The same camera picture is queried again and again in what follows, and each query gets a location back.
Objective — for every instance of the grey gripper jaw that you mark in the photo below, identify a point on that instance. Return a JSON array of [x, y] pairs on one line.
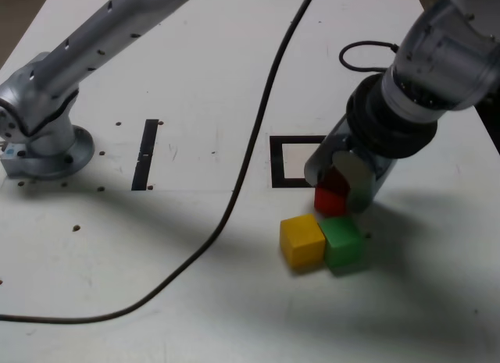
[[322, 160], [363, 183]]

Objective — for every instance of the red cube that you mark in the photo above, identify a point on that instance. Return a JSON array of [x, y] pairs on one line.
[[330, 202]]

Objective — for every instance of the green cube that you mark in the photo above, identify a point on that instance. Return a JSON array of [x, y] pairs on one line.
[[341, 242]]

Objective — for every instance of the yellow cube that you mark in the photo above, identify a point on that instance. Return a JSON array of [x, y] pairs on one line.
[[302, 242]]

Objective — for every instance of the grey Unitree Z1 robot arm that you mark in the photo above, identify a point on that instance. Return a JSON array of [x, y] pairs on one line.
[[39, 86]]

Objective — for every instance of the black tape square outline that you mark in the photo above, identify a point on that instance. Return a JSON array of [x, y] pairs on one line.
[[275, 162]]

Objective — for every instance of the black tape strip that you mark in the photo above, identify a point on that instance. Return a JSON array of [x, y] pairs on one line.
[[142, 171]]

